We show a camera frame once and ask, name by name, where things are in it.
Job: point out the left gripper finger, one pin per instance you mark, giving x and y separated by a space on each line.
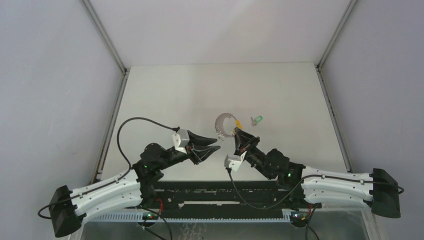
200 140
201 153

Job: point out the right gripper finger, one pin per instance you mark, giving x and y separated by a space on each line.
252 143
241 140

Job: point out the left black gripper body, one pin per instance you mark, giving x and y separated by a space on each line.
190 155

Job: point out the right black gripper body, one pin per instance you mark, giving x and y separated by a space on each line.
252 157

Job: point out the key with green tag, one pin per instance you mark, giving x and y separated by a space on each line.
256 120

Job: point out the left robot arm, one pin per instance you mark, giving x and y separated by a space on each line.
71 208

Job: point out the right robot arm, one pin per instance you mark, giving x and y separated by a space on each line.
377 191

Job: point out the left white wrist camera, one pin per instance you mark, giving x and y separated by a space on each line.
180 140

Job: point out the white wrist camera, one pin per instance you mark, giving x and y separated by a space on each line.
234 161
180 140

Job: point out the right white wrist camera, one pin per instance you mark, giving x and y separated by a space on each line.
234 161

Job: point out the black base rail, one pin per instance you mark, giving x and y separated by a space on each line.
223 200

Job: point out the right aluminium frame post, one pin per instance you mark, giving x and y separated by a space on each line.
327 93

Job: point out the aluminium frame post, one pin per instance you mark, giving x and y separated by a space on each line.
110 47
327 93

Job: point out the left aluminium frame post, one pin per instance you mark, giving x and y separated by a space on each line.
110 47

